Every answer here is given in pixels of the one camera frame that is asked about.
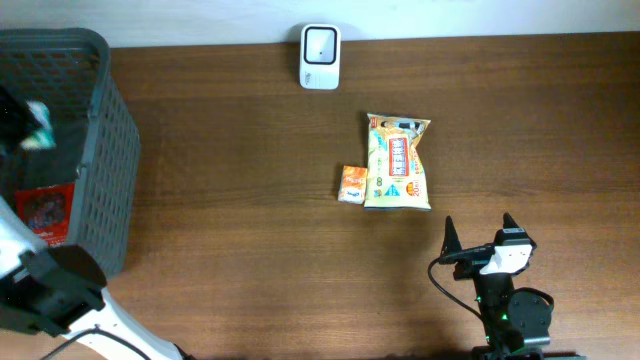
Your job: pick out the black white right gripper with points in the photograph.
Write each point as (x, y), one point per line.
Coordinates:
(476, 253)

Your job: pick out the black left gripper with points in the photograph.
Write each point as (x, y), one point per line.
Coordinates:
(13, 128)

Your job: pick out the teal tissue packet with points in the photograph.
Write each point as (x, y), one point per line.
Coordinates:
(42, 137)

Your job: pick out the red snack packet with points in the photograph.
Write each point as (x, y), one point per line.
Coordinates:
(46, 211)

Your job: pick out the yellow wet wipes pack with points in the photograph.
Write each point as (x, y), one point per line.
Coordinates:
(396, 176)

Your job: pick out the orange tissue packet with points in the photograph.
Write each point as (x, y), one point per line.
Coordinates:
(353, 185)

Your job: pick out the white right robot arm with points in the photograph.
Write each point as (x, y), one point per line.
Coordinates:
(516, 321)

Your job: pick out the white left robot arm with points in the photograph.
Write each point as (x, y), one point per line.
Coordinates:
(62, 291)

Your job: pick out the white black barcode scanner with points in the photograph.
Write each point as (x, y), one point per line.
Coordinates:
(320, 56)

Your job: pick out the grey plastic basket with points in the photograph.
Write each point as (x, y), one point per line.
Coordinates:
(97, 141)

